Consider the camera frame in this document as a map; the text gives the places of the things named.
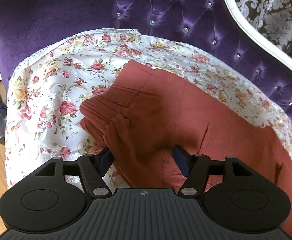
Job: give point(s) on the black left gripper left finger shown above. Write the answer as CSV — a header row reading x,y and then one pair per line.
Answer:
x,y
91,169

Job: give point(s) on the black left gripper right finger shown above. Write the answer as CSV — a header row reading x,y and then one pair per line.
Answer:
x,y
200,171

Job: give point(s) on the rust red pants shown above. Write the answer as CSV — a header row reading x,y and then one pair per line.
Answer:
x,y
146,112

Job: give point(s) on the white floral bed sheet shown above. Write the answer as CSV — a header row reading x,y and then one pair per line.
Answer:
x,y
47,88

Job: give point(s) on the purple tufted velvet sofa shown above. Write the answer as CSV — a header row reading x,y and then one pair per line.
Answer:
x,y
26,26

